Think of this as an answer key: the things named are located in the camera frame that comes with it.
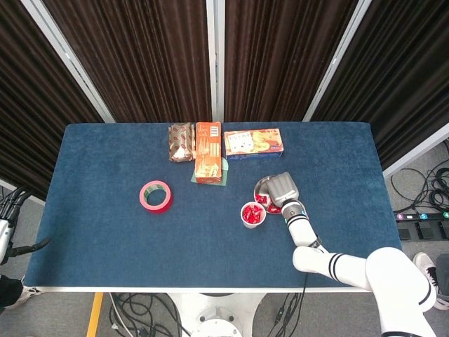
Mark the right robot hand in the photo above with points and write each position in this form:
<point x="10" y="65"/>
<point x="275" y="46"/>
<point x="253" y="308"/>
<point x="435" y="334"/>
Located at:
<point x="284" y="187"/>

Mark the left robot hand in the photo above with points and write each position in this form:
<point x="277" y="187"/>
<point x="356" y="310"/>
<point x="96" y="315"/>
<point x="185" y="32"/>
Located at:
<point x="3" y="235"/>

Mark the red candies heap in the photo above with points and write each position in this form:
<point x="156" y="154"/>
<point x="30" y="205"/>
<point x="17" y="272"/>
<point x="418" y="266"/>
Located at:
<point x="262" y="199"/>
<point x="253" y="213"/>

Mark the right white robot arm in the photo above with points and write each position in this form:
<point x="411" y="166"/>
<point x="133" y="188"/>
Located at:
<point x="303" y="231"/>

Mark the white paper cup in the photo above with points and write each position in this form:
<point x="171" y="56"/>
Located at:
<point x="253" y="226"/>

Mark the round metal plate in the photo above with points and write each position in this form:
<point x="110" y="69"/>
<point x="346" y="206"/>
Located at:
<point x="261" y="182"/>

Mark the blue yellow cookie box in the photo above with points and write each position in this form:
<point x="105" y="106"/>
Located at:
<point x="252" y="142"/>

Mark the black trouser leg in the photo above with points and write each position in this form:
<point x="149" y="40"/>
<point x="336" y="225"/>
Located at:
<point x="10" y="291"/>

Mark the flat green packet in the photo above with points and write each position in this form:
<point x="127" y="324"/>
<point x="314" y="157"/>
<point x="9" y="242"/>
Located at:
<point x="225" y="168"/>

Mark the white black sneaker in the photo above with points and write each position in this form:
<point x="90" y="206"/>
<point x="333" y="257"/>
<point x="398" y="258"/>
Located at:
<point x="423" y="261"/>
<point x="29" y="293"/>

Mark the orange snack box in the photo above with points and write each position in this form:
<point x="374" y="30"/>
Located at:
<point x="208" y="154"/>

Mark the blue tablecloth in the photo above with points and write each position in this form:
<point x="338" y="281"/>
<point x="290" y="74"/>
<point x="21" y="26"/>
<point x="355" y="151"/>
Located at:
<point x="105" y="245"/>

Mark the golden foil snack pack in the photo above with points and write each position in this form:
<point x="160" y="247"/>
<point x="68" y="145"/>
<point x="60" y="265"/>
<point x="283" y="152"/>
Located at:
<point x="180" y="140"/>

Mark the red tape roll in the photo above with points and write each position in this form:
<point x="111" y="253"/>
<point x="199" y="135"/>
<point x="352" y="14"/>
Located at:
<point x="165" y="209"/>

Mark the yellow floor tape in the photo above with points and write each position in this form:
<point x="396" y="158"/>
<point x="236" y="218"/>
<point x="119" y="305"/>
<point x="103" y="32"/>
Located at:
<point x="94" y="316"/>

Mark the dark brown curtain panel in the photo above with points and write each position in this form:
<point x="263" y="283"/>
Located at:
<point x="280" y="52"/>
<point x="140" y="52"/>
<point x="403" y="70"/>
<point x="28" y="105"/>

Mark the black numbered power strip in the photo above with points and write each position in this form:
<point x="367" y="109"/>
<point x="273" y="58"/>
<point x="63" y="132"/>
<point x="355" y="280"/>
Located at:
<point x="421" y="216"/>

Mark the black foot pedal unit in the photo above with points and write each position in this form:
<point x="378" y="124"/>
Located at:
<point x="424" y="230"/>

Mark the white table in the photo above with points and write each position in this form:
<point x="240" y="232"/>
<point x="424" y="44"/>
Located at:
<point x="175" y="290"/>

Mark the white frame rail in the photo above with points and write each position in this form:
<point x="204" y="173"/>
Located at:
<point x="414" y="153"/>
<point x="10" y="184"/>

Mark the white frame post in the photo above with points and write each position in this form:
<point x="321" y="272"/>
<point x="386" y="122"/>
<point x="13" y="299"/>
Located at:
<point x="214" y="52"/>
<point x="335" y="63"/>
<point x="67" y="56"/>

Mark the white pedestal base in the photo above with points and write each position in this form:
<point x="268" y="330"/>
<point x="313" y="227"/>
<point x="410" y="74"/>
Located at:
<point x="217" y="316"/>

